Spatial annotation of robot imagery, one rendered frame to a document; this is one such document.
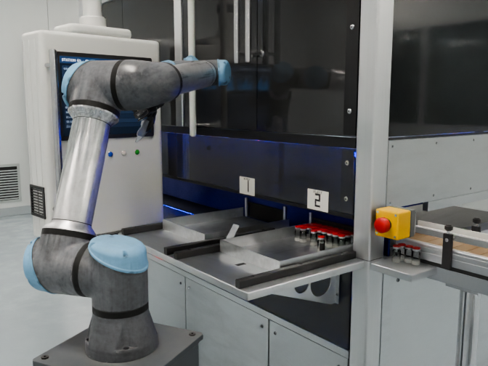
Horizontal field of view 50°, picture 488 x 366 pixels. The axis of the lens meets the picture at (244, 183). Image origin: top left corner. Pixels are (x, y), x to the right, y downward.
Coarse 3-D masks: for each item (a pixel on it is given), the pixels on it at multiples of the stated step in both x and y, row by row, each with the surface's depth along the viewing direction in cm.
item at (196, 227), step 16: (240, 208) 195; (176, 224) 168; (192, 224) 182; (208, 224) 182; (224, 224) 182; (240, 224) 182; (256, 224) 168; (272, 224) 171; (288, 224) 176; (192, 240) 161
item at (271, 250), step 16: (224, 240) 150; (240, 240) 153; (256, 240) 157; (272, 240) 161; (288, 240) 161; (240, 256) 142; (256, 256) 136; (272, 256) 144; (288, 256) 144; (304, 256) 134; (320, 256) 137
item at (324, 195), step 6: (312, 192) 154; (318, 192) 152; (324, 192) 150; (312, 198) 154; (318, 198) 152; (324, 198) 150; (312, 204) 155; (318, 204) 153; (324, 204) 151; (318, 210) 153; (324, 210) 151
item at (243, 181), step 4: (240, 176) 182; (240, 180) 182; (244, 180) 180; (248, 180) 178; (252, 180) 177; (240, 184) 182; (244, 184) 181; (252, 184) 177; (240, 188) 182; (244, 188) 181; (252, 188) 177; (240, 192) 183; (244, 192) 181; (248, 192) 179; (252, 192) 177
